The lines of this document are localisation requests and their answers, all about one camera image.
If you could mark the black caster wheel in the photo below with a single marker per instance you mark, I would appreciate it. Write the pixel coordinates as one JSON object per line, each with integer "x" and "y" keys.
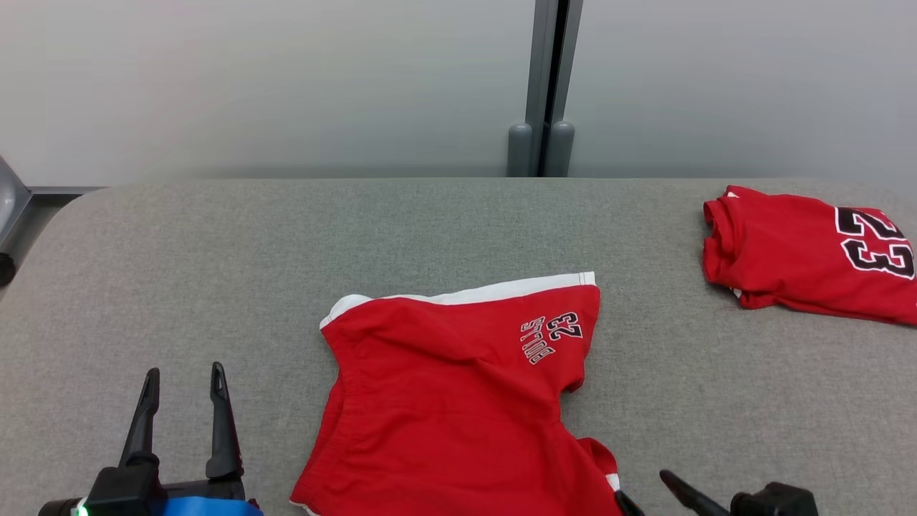
{"x": 4, "y": 269}

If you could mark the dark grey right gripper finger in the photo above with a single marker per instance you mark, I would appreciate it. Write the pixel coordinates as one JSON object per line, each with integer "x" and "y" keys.
{"x": 698, "y": 503}
{"x": 627, "y": 507}

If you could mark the grey partition post with feet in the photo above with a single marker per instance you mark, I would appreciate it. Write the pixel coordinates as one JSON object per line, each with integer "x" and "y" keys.
{"x": 548, "y": 72}

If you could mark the grey wheeled metal stand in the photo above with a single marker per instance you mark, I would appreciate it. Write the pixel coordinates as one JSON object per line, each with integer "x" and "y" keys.
{"x": 14, "y": 208}

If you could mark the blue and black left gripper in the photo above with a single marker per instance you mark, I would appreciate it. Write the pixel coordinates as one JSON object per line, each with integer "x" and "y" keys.
{"x": 208, "y": 502}

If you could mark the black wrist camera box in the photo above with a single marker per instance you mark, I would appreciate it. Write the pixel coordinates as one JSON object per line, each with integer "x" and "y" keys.
{"x": 777, "y": 502}
{"x": 125, "y": 491}

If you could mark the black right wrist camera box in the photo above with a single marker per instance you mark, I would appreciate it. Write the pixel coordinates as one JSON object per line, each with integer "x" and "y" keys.
{"x": 777, "y": 502}

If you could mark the red basketball jersey number 23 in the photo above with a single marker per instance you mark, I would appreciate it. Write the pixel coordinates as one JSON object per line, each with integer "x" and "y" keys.
{"x": 788, "y": 251}

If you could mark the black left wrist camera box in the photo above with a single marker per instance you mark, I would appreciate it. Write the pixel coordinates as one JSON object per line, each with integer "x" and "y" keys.
{"x": 125, "y": 491}

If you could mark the red shorts with white trim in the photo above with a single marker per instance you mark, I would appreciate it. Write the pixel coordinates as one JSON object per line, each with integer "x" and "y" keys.
{"x": 444, "y": 416}

